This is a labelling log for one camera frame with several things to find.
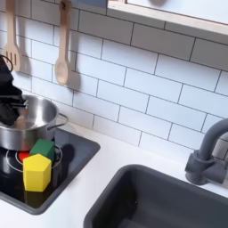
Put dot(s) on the dark grey tap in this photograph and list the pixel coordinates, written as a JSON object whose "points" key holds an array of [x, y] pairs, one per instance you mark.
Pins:
{"points": [[205, 166]]}

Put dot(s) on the steel pot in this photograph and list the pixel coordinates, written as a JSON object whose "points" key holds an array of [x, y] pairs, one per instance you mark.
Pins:
{"points": [[32, 133]]}

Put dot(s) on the dark grey sink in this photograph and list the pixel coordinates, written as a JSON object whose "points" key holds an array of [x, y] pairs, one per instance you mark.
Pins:
{"points": [[166, 205]]}

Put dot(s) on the light wooden kitchen frame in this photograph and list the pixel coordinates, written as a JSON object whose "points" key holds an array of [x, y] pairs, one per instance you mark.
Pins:
{"points": [[166, 17]]}

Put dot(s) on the white toy microwave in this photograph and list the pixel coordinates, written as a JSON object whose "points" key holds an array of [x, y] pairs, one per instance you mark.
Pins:
{"points": [[190, 7]]}

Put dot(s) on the black stove top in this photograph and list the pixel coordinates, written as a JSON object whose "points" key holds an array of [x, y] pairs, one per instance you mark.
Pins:
{"points": [[74, 151]]}

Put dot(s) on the wooden spoon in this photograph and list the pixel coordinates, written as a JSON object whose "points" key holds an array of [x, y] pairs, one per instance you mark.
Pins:
{"points": [[62, 69]]}

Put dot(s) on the grey range hood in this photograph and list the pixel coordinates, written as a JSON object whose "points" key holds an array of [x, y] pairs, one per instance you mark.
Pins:
{"points": [[92, 2]]}

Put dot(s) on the wooden slotted spatula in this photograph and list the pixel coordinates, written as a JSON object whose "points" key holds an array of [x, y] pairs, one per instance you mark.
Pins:
{"points": [[11, 53]]}

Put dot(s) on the green block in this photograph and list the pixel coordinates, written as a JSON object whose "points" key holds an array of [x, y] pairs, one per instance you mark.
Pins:
{"points": [[43, 148]]}

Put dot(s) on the yellow block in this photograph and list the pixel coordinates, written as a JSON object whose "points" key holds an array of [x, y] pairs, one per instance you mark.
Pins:
{"points": [[36, 173]]}

